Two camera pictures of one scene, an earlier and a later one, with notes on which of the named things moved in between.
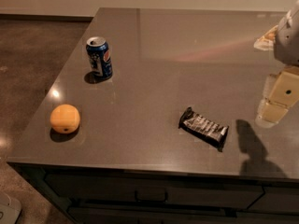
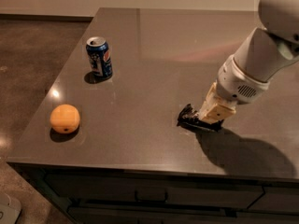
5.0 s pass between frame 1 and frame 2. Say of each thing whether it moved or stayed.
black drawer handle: stayed
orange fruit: stayed
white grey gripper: moved
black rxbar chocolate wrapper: moved
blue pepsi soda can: stayed
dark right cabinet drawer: stayed
